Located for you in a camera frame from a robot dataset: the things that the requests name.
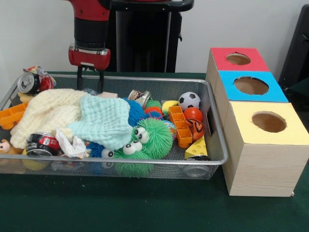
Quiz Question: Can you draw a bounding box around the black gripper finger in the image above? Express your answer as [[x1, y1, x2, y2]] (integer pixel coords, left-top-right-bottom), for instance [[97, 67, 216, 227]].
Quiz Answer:
[[77, 67, 84, 90], [98, 70, 105, 93]]

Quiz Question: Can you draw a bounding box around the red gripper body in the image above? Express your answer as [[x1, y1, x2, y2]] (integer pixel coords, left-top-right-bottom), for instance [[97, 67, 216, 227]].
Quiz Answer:
[[68, 44, 111, 71]]

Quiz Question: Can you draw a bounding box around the mint green muslin cloth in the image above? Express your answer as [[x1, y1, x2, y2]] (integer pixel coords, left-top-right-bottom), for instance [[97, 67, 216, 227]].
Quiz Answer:
[[68, 93, 133, 150]]

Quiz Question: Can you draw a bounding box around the cream muslin cloth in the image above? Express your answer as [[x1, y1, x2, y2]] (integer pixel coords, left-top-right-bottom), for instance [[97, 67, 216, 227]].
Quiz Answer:
[[10, 88, 86, 149]]

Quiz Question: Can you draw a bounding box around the shallow clear mesh bin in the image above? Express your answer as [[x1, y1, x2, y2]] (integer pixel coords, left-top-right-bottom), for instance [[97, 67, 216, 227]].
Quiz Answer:
[[0, 73, 229, 180]]

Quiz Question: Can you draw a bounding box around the wooden box with three holes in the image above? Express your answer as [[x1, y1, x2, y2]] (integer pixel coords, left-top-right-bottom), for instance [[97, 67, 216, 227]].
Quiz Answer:
[[206, 47, 309, 197]]

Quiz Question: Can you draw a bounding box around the red and black soda can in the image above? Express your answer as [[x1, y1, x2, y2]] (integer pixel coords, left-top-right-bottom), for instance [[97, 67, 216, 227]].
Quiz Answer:
[[26, 132, 61, 157]]

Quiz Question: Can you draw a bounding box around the large green spiky ball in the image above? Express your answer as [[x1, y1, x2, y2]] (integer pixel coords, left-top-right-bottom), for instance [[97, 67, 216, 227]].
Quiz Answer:
[[133, 116, 173, 159]]

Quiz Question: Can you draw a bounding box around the small green spiky ball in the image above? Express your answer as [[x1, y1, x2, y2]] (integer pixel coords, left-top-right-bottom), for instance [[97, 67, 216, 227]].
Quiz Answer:
[[112, 141, 150, 177]]

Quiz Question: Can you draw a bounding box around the small soccer ball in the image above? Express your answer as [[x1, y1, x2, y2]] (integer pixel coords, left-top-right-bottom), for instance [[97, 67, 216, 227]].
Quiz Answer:
[[179, 92, 201, 112]]

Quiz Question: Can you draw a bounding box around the orange toy block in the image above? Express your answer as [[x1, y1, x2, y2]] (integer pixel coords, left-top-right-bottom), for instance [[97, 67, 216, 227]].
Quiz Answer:
[[169, 105, 194, 148]]

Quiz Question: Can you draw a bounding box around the small red ball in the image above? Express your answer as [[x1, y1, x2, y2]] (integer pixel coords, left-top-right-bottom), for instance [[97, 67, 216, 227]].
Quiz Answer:
[[183, 107, 204, 122]]

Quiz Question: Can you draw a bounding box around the yellow cheese wedge toy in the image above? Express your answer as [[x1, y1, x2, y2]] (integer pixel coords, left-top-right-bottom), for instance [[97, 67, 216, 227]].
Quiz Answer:
[[184, 135, 209, 160]]

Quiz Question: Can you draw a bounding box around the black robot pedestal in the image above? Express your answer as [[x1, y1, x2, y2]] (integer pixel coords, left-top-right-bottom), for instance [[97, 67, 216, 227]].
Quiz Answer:
[[109, 7, 183, 73]]

